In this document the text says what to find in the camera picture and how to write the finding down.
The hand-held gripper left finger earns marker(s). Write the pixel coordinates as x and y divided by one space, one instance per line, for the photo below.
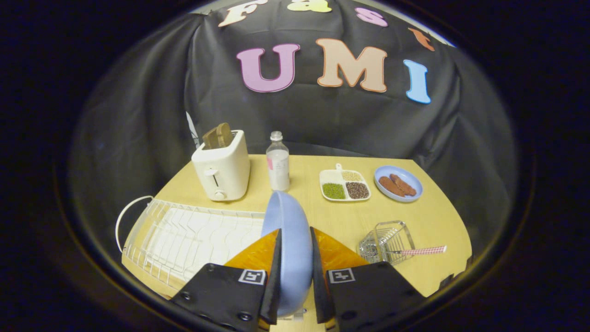
273 281

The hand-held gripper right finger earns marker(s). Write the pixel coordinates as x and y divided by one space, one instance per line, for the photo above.
318 276

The blue plate with sausages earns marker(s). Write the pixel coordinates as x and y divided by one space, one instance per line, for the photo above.
398 183

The white divided tray with beans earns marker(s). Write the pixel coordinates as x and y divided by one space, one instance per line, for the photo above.
345 184

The clear bottle with white contents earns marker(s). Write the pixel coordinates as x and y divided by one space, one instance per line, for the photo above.
278 166

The brown sausage slice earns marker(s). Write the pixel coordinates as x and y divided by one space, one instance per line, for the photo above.
391 185
403 183

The white toaster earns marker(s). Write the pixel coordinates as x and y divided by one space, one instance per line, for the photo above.
221 170

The brown toast slice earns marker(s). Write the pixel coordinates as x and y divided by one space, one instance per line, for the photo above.
217 136

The black backdrop cloth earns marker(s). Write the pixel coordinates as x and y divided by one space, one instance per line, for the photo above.
322 115

